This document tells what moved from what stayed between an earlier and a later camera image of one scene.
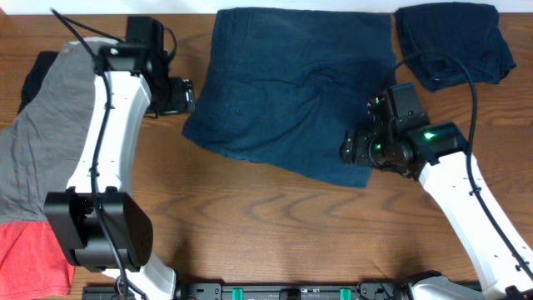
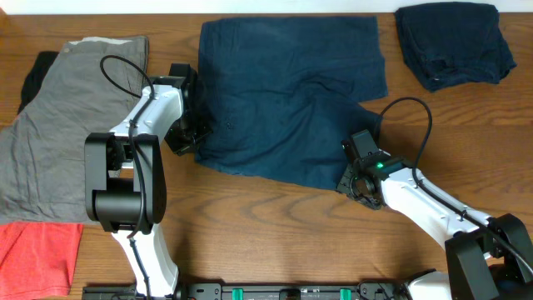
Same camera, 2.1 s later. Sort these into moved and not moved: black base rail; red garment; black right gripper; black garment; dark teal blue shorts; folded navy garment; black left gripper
Moved: black left gripper; black right gripper; dark teal blue shorts
Not moved: black base rail; red garment; black garment; folded navy garment
